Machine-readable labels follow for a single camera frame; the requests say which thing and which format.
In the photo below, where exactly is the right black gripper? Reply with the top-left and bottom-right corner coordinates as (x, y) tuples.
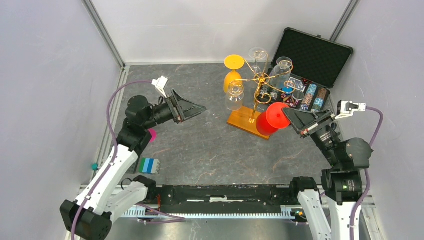
(283, 105), (342, 167)

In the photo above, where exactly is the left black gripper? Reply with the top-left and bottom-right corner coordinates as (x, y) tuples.
(143, 88), (207, 130)

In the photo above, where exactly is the red wine glass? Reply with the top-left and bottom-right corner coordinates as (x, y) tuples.
(256, 102), (291, 136)

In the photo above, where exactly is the pink wine glass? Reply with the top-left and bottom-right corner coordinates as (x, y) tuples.
(148, 128), (157, 143)

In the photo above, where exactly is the clear textured glass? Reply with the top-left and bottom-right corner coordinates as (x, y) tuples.
(270, 56), (293, 90)

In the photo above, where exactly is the gold wire glass rack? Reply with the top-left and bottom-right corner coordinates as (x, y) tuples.
(227, 59), (283, 140)

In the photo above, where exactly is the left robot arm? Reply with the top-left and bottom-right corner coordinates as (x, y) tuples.
(59, 90), (207, 240)

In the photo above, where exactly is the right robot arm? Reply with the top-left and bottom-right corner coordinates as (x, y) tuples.
(282, 108), (373, 240)

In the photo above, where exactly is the yellow wine glass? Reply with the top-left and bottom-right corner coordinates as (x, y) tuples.
(223, 54), (245, 93)

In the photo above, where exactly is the blue poker chip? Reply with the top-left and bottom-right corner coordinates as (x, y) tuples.
(281, 86), (294, 95)

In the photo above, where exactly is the blue playing card deck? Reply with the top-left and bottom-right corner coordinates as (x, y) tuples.
(287, 77), (306, 92)

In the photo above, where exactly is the clear glass front left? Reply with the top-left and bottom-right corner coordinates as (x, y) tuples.
(225, 80), (245, 111)

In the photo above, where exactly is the black poker chip case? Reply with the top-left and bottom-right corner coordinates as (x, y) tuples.
(268, 27), (354, 112)

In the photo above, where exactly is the green blue lego block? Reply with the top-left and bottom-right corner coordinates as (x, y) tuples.
(138, 157), (160, 175)

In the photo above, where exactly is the clear glass back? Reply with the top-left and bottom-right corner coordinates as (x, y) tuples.
(248, 47), (268, 77)

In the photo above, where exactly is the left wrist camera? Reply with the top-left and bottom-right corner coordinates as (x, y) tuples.
(151, 76), (169, 99)

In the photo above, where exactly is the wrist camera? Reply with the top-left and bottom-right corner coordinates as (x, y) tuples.
(151, 76), (169, 99)
(335, 100), (366, 120)

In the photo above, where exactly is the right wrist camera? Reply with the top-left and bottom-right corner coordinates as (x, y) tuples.
(335, 100), (366, 120)

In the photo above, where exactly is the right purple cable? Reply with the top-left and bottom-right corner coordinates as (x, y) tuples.
(349, 106), (384, 240)

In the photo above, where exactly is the purple cable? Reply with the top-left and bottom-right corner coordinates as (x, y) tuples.
(349, 106), (384, 240)
(70, 80), (186, 240)

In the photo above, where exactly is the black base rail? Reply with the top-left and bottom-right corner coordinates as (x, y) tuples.
(122, 184), (307, 223)

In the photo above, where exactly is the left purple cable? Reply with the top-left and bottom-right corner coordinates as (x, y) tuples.
(70, 80), (186, 240)

